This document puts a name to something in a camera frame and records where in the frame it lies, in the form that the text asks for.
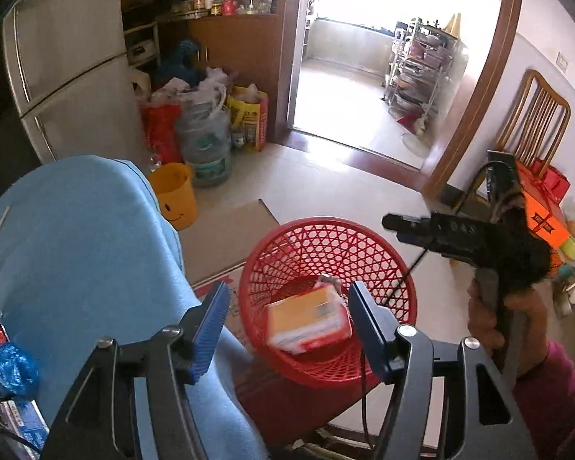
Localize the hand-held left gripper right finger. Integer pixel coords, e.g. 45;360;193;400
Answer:
349;282;537;460

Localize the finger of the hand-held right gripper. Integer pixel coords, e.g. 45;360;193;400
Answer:
382;213;437;246

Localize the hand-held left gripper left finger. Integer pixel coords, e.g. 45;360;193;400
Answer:
41;282;229;460

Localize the yellow and red carton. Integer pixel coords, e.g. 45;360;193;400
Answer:
267;283;354;356

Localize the red plastic mesh basket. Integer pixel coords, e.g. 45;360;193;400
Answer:
238;218;419;390

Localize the blue plastic bag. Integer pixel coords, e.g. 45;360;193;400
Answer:
0;342;41;399

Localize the person's right forearm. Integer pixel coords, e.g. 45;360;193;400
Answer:
512;340;575;460

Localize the person's right hand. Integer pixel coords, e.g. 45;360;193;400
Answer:
467;279;552;380

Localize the orange box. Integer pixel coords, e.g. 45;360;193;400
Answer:
515;160;572;250

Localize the flat brown cardboard sheet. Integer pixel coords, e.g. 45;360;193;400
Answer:
177;199;281;284

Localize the red gift bag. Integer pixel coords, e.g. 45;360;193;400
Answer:
531;158;572;207

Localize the wooden chair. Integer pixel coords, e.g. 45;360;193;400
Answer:
462;69;572;204

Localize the yellow smiley bucket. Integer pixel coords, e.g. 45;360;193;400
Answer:
148;163;198;231

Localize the blue tablecloth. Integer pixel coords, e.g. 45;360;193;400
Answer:
0;155;269;460

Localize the metal kitchen rack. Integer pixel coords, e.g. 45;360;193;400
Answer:
387;18;467;125

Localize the large clear water jug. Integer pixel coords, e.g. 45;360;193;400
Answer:
175;100;233;189

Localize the yellow printed paper bag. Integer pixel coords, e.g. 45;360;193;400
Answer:
227;85;269;152

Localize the blue and white carton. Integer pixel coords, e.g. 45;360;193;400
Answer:
0;397;49;456

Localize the red shopping bag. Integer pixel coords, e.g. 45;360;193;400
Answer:
141;100;184;164

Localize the white plastic bag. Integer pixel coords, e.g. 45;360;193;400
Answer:
197;68;230;117

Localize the wooden shelf cabinet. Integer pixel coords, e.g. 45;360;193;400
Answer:
122;0;284;145

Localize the large dark blue bag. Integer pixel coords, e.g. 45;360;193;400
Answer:
153;38;208;88

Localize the grey refrigerator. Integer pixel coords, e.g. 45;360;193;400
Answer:
2;0;150;164

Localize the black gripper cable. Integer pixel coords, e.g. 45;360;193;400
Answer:
383;243;433;308

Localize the wooden door frame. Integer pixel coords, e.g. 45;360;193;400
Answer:
274;0;526;198

